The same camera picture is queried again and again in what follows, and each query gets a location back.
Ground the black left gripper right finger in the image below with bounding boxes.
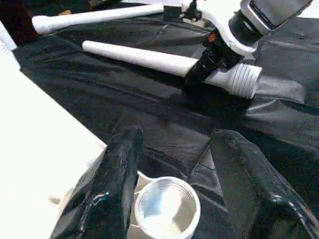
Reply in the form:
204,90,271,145
211,129,319,239

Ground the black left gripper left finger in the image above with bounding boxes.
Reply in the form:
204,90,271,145
49,125,146,239

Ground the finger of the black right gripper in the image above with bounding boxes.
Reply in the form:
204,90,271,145
181,59,212,92

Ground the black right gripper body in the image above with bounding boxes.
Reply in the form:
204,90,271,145
200,30,246,75

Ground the black work mat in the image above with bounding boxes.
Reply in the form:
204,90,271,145
10,0,319,239

